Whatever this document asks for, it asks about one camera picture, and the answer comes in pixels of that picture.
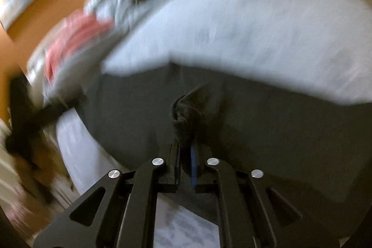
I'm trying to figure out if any butterfly print bed blanket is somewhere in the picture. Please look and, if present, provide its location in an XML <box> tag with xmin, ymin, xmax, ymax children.
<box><xmin>55</xmin><ymin>0</ymin><xmax>372</xmax><ymax>248</ymax></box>

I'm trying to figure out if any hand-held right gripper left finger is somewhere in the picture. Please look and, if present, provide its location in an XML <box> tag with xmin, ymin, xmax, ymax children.
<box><xmin>33</xmin><ymin>143</ymin><xmax>181</xmax><ymax>248</ymax></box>

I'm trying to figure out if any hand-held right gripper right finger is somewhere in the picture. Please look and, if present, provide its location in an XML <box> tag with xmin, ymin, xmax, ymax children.
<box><xmin>190</xmin><ymin>142</ymin><xmax>340</xmax><ymax>248</ymax></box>

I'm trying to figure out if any pink blanket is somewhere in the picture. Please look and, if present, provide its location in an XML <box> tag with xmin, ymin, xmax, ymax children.
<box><xmin>45</xmin><ymin>11</ymin><xmax>114</xmax><ymax>80</ymax></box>

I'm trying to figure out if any dark grey towel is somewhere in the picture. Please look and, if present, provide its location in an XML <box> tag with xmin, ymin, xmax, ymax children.
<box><xmin>77</xmin><ymin>62</ymin><xmax>372</xmax><ymax>238</ymax></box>

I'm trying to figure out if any crumpled grey garment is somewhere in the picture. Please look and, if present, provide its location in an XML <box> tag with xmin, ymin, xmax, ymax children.
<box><xmin>84</xmin><ymin>0</ymin><xmax>191</xmax><ymax>33</ymax></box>

